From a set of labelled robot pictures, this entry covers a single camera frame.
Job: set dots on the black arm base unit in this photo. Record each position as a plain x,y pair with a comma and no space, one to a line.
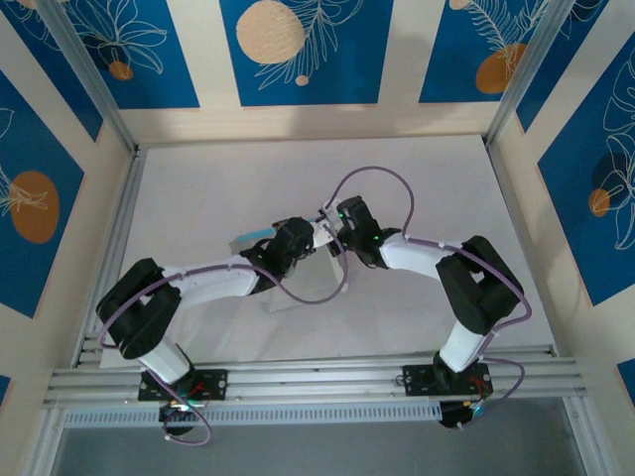
451,416
168,419

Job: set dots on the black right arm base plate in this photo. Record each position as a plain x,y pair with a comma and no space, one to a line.
417,379

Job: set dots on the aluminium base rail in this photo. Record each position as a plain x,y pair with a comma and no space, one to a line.
317,382

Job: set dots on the aluminium side rail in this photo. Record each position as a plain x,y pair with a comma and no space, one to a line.
130,198

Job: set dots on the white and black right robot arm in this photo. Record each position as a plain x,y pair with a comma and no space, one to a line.
412,255

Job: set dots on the aluminium frame post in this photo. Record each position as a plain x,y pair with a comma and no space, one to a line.
530,74
90,74

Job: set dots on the aluminium frame leg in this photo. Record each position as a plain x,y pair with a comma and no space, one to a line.
583,441
47,446

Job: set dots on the white and blue paper box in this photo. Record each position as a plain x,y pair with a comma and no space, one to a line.
317,277

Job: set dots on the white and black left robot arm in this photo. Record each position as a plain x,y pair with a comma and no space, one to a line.
213,282

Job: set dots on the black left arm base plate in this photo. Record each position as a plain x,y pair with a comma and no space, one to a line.
213,384

